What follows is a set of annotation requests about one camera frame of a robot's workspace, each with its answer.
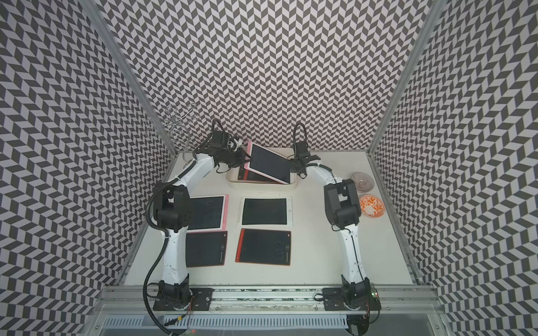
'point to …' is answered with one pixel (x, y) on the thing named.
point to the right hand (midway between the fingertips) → (296, 167)
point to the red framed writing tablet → (206, 248)
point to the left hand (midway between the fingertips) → (252, 159)
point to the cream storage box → (231, 176)
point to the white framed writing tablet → (265, 211)
